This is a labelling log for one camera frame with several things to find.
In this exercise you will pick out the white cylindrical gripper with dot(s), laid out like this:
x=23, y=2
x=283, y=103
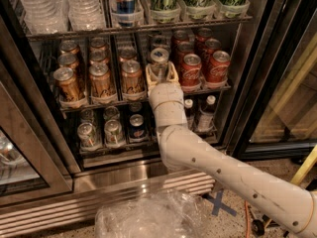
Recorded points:
x=164, y=93

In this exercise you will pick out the silver redbull can front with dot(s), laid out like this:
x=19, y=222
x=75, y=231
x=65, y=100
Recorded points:
x=159, y=65

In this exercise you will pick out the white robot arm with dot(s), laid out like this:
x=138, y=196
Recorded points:
x=289, y=205

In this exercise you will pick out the gold can front right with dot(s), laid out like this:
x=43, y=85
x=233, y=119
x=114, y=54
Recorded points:
x=132, y=77

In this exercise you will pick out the gold can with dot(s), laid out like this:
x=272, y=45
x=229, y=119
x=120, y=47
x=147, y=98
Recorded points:
x=69, y=60
x=99, y=57
x=101, y=80
x=69, y=46
x=127, y=53
x=98, y=44
x=132, y=77
x=66, y=80

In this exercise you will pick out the red coke can front left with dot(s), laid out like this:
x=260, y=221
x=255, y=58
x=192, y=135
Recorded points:
x=190, y=70

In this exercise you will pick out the red coke can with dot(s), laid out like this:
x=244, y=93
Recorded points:
x=201, y=36
x=178, y=37
x=181, y=51
x=190, y=70
x=209, y=48
x=218, y=67

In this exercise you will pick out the red coke can middle left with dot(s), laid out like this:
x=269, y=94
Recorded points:
x=181, y=51

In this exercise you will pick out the silver redbull can behind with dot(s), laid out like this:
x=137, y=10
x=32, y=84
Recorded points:
x=160, y=41

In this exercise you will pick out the pepsi can behind left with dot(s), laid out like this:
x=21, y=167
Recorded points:
x=135, y=107

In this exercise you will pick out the red coke can back left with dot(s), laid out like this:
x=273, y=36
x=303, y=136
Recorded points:
x=178, y=37

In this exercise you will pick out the red coke can front right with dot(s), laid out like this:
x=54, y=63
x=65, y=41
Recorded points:
x=218, y=67

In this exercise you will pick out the blue pepsi can front left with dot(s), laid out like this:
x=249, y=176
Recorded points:
x=137, y=127

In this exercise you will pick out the red coke can middle right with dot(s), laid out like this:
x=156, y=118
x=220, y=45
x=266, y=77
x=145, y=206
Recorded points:
x=209, y=48

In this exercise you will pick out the red coke can back right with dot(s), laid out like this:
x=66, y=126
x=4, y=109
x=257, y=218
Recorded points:
x=201, y=36

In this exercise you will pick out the gold can front middle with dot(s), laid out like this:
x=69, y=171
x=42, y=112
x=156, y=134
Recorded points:
x=101, y=80

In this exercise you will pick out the gold can back middle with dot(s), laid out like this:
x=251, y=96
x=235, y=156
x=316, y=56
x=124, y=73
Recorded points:
x=98, y=44

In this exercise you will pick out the white green can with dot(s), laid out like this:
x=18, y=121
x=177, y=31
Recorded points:
x=87, y=134
x=113, y=132

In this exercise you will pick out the can behind bottom left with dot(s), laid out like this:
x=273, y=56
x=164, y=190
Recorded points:
x=88, y=115

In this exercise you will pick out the blue silver redbull can top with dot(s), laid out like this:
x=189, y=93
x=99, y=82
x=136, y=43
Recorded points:
x=124, y=7

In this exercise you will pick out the white green can bottom left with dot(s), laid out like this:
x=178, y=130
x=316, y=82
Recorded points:
x=87, y=134

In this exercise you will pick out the gold can front left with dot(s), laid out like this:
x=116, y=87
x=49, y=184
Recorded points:
x=66, y=80

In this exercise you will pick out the stainless steel fridge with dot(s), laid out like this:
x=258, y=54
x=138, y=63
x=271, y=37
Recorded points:
x=106, y=176

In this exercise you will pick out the gold can back left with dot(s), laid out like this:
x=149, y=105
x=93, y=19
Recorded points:
x=69, y=46

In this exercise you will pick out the fridge glass door right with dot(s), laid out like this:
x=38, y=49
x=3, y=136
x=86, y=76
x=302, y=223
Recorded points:
x=276, y=116

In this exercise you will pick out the fridge glass door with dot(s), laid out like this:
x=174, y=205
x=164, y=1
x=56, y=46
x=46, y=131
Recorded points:
x=30, y=166
x=276, y=116

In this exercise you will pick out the fridge glass door left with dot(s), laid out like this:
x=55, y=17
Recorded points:
x=30, y=166

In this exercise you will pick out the dark bottle white cap left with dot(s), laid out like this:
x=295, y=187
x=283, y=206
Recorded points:
x=189, y=112

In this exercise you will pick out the dark bottle white cap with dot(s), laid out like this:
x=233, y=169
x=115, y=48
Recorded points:
x=189, y=112
x=206, y=114

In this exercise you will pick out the dark bottle white cap right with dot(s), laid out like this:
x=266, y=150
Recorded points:
x=206, y=114

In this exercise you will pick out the clear water bottle right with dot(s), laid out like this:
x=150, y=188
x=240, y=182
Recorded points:
x=86, y=15

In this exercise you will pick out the clear water bottle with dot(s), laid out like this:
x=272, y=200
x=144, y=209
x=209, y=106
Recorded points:
x=86, y=15
x=46, y=16

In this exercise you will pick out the clear plastic wrap bundle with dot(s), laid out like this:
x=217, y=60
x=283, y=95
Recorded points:
x=166, y=214

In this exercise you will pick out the blue tape cross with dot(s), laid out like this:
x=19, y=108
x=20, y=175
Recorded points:
x=218, y=204

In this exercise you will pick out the clear water bottle left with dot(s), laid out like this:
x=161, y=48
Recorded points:
x=46, y=16

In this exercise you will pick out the yellow black stand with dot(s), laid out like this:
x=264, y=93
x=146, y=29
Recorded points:
x=259, y=227

